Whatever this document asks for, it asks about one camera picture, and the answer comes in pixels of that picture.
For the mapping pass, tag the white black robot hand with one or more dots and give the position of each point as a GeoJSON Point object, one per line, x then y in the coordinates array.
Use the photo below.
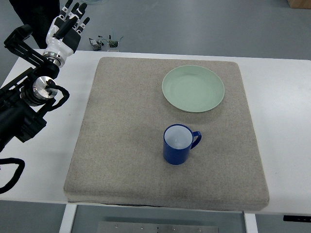
{"type": "Point", "coordinates": [64, 34]}

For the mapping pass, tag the blue mug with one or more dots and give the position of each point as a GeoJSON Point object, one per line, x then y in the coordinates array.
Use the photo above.
{"type": "Point", "coordinates": [178, 140]}

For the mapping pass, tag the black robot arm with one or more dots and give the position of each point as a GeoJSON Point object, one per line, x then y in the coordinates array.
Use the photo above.
{"type": "Point", "coordinates": [27, 98]}

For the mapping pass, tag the light green plate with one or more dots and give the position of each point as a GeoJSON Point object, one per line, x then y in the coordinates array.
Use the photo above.
{"type": "Point", "coordinates": [193, 89]}

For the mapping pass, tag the person's dark trouser legs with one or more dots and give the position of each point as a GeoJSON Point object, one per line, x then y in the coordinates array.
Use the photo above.
{"type": "Point", "coordinates": [39, 14]}

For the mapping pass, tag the cardboard box corner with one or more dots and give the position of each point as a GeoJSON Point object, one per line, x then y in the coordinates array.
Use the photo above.
{"type": "Point", "coordinates": [300, 4]}

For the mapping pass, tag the black table control panel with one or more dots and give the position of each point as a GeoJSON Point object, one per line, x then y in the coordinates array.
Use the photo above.
{"type": "Point", "coordinates": [293, 218]}

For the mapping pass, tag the small electronics with wires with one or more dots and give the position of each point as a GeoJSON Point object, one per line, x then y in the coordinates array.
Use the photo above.
{"type": "Point", "coordinates": [101, 42]}

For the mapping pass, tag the metal base plate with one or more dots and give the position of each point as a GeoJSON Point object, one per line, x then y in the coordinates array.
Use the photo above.
{"type": "Point", "coordinates": [127, 227]}

